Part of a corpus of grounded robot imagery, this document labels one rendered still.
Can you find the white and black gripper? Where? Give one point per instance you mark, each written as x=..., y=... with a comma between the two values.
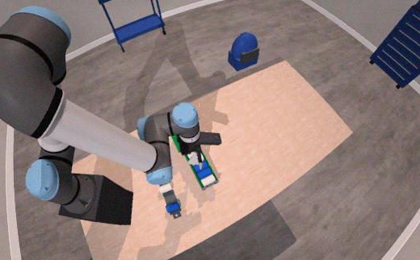
x=189, y=148

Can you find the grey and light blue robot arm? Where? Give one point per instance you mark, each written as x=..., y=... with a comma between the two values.
x=33, y=43

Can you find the blue cylinder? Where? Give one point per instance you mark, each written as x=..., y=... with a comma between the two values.
x=172, y=207
x=204, y=173
x=197, y=167

